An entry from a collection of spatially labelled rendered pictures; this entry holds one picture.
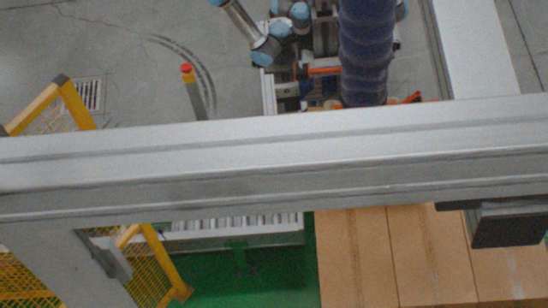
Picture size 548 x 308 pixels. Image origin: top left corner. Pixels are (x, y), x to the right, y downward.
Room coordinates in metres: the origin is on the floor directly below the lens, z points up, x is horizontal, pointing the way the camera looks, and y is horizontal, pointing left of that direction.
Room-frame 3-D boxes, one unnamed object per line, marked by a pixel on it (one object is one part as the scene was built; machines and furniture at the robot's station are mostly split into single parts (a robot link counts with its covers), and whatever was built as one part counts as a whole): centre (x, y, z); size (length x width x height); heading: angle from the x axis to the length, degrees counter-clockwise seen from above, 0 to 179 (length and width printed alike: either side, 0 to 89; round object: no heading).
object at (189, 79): (2.51, 0.40, 0.50); 0.07 x 0.07 x 1.00; 84
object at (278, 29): (2.46, -0.14, 1.20); 0.13 x 0.12 x 0.14; 138
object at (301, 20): (2.21, -0.24, 1.59); 0.09 x 0.08 x 0.11; 48
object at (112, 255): (1.12, 0.72, 1.62); 0.20 x 0.05 x 0.30; 84
